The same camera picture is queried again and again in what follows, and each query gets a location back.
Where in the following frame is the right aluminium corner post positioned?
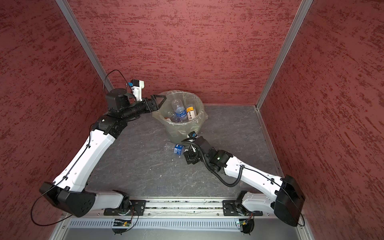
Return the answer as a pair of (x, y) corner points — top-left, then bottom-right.
(256, 0), (313, 111)

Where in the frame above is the yellow label clear bottle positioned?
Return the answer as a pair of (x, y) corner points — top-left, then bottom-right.
(186, 104), (198, 121)

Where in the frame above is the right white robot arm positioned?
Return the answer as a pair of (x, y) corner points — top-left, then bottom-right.
(182, 136), (306, 227)

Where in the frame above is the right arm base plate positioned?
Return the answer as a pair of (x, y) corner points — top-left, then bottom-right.
(222, 200), (263, 217)

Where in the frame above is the white slotted cable duct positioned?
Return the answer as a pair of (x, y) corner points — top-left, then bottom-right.
(68, 218), (240, 232)

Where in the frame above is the left aluminium corner post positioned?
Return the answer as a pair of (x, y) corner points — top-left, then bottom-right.
(56, 0), (114, 106)

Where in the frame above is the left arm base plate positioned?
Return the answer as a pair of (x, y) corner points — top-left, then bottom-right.
(103, 200), (147, 217)

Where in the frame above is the clear plastic bin liner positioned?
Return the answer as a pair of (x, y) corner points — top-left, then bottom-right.
(151, 89), (208, 137)

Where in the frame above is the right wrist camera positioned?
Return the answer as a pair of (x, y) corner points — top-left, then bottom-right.
(188, 131), (198, 139)

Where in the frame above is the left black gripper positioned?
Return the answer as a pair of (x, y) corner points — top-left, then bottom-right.
(121, 95), (167, 121)

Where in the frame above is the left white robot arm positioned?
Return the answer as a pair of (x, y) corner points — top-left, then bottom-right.
(40, 89), (166, 218)

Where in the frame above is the aluminium corner post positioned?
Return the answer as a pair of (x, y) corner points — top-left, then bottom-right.
(56, 0), (114, 106)
(256, 0), (313, 111)

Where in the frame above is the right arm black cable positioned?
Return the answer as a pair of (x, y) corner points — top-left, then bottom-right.
(180, 136), (306, 227)

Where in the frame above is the small blue label bottle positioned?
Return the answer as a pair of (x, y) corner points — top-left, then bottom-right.
(165, 111), (180, 123)

